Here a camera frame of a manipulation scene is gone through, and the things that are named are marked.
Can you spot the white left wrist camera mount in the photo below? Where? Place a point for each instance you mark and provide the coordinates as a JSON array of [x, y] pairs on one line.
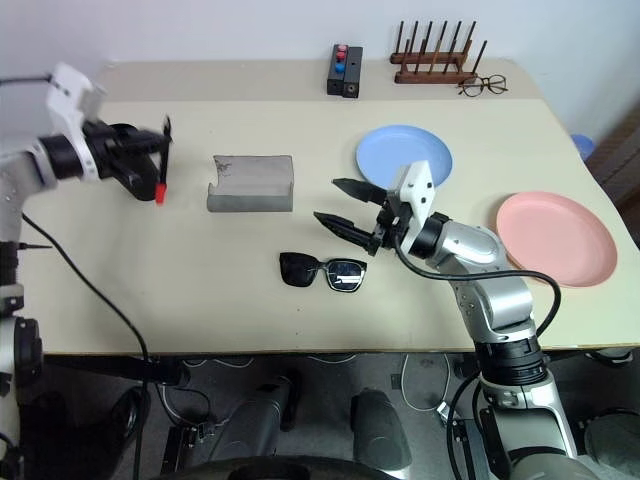
[[67, 100]]

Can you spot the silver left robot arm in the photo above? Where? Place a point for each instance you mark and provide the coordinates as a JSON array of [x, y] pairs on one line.
[[10, 200]]

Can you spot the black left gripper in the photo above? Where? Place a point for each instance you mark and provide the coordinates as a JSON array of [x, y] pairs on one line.
[[105, 150]]

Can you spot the brown-rimmed eyeglasses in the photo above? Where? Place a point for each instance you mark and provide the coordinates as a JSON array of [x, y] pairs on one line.
[[470, 90]]

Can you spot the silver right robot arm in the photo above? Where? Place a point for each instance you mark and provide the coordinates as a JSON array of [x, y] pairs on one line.
[[500, 300]]

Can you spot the blue plate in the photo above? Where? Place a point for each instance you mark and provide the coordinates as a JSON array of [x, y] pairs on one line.
[[385, 150]]

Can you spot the wooden peg rack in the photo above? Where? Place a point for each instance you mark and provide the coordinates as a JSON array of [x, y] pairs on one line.
[[430, 76]]

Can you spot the blue round lid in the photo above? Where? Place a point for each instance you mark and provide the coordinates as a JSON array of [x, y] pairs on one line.
[[582, 145]]

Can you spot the plain black box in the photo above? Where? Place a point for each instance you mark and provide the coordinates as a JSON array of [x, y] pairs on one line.
[[352, 75]]

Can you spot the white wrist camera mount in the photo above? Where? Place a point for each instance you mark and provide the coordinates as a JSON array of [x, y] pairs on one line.
[[67, 100], [417, 190]]

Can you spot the black floor device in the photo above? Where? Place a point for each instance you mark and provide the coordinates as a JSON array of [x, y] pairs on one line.
[[187, 445]]

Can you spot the pink plate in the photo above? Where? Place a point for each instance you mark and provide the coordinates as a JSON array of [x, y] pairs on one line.
[[555, 235]]

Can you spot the black sunglasses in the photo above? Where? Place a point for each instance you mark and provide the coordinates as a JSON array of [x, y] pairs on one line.
[[300, 270]]

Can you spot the black marker with red cap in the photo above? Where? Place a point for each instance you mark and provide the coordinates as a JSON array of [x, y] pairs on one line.
[[164, 165]]

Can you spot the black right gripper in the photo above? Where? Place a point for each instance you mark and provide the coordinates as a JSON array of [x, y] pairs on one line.
[[387, 225]]

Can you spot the black box with coloured buttons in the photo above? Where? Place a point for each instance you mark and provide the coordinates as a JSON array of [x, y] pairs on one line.
[[336, 80]]

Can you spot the grey glasses case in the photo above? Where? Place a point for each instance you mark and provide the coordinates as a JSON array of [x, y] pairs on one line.
[[250, 180]]

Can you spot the dark rounded grey shape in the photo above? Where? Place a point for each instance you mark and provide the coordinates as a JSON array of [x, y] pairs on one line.
[[380, 430], [260, 415], [615, 440]]

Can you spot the black wheel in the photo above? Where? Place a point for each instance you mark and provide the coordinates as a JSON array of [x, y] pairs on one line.
[[127, 412]]

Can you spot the brown woven furniture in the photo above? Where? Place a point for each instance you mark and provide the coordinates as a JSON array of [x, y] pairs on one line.
[[617, 160]]

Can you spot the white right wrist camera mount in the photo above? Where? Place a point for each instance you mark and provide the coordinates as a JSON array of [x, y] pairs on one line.
[[417, 190]]

